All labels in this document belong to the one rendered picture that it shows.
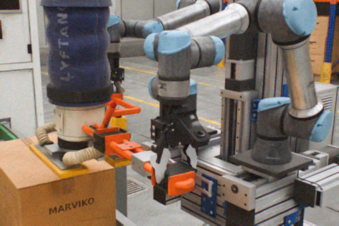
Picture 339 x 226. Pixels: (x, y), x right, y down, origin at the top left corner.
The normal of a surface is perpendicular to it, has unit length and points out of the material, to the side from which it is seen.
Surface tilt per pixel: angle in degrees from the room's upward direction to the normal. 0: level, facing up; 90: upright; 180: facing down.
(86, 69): 75
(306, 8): 83
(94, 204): 90
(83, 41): 70
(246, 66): 90
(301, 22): 83
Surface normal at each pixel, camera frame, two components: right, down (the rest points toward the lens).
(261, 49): -0.79, 0.16
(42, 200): 0.52, 0.22
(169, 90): -0.33, 0.25
